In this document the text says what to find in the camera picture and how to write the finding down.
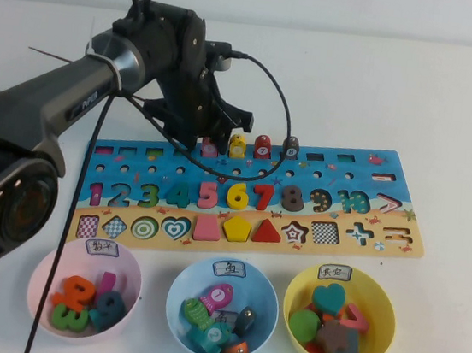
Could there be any brown fish peg eight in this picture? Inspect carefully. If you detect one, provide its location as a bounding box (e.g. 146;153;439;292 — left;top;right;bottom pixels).
280;135;303;162

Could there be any brown number eight piece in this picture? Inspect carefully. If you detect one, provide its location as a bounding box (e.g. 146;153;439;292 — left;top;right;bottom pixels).
279;184;308;214

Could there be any green circle piece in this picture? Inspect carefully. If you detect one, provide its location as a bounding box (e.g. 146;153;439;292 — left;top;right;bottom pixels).
286;307;324;348

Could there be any yellow plastic bowl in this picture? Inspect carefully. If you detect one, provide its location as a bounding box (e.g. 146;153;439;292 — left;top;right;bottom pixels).
276;258;404;353

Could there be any paper label on blue bowl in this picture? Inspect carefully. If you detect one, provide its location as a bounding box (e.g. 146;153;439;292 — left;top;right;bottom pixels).
211;259;249;280

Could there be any red fish peg seven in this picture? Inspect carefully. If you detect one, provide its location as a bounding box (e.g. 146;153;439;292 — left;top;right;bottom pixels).
252;134;275;162

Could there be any dark teal fish piece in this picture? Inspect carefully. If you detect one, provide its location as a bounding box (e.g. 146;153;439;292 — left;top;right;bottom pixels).
234;305;258;339

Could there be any dark teal number nine piece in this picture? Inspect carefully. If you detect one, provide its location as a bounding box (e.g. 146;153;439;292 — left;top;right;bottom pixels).
87;287;129;336

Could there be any colourful wooden puzzle board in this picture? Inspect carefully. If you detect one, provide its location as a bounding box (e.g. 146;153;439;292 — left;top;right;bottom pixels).
62;112;437;289

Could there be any blue plastic bowl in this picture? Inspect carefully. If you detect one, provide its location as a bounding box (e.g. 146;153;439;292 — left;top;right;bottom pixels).
159;250;286;353

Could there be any orange number two piece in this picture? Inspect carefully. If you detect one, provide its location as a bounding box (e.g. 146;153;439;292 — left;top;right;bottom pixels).
51;273;99;312

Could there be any orange fish piece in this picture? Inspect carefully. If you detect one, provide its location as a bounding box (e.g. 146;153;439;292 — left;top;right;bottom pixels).
221;338;250;353

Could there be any teal heart piece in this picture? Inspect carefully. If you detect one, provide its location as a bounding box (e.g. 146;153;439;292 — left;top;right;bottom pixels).
309;280;349;319

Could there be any yellow number six piece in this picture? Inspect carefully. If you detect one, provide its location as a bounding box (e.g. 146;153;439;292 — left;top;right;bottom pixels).
225;181;254;213

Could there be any green striped fish piece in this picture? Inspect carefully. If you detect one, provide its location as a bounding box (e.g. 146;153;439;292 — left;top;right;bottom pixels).
180;297;218;332

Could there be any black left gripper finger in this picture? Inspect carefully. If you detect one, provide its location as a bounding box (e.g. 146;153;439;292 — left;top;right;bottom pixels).
170;124;198;151
215;129;234;155

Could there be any pink number one piece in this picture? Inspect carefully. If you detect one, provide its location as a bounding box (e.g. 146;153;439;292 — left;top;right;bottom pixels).
94;270;118;300

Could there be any pink trapezoid piece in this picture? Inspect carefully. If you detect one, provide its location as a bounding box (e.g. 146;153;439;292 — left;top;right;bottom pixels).
192;215;221;244

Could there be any pink fish peg five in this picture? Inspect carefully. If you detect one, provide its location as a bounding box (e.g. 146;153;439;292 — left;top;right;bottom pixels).
199;135;221;161

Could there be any red triangle piece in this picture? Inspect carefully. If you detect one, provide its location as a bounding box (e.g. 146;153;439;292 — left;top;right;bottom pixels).
251;216;286;247

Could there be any paper label on yellow bowl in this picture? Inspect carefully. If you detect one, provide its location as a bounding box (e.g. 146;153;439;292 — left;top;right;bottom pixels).
316;262;353;284

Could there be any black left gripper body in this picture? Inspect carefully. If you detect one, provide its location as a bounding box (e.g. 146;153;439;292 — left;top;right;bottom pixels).
139;56;262;148

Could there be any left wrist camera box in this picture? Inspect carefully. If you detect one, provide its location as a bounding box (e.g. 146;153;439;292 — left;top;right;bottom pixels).
201;39;239;75

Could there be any paper label on pink bowl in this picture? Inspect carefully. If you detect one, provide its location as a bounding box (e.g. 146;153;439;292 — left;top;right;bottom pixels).
83;238;122;260

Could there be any pink number five piece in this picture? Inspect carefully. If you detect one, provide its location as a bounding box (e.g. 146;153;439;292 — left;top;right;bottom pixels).
196;179;223;211

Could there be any pink greater-than sign piece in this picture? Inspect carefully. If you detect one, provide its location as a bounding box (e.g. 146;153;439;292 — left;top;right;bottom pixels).
339;301;373;334

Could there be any thin black camera cable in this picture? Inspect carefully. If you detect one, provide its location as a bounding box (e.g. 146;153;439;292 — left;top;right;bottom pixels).
114;37;302;189

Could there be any yellow pentagon piece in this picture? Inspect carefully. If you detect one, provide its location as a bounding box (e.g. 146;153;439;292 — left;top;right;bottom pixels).
221;215;254;245

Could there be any green number three piece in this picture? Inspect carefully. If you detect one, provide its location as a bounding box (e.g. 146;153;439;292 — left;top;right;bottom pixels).
49;304;92;335

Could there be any white zip tie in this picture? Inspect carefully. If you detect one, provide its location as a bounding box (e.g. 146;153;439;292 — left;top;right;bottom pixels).
81;15;132;93

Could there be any pink fish piece one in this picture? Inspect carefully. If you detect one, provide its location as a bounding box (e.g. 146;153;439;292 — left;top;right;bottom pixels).
197;280;236;315

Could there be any pink plastic bowl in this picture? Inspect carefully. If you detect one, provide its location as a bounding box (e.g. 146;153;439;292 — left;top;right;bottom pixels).
21;232;148;349

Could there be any red number seven piece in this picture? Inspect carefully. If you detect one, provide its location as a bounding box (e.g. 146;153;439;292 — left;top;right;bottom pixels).
250;182;278;213

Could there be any teal fish piece two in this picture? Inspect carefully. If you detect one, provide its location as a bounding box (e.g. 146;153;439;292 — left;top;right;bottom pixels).
183;319;237;353

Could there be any yellow fish peg six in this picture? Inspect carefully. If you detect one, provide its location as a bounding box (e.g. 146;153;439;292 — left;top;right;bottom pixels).
227;132;250;162

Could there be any brown star piece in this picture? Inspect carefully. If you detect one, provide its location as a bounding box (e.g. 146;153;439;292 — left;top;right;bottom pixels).
312;317;352;353

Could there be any blue-grey square piece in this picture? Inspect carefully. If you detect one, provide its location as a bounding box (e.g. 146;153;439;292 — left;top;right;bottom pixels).
333;326;363;353

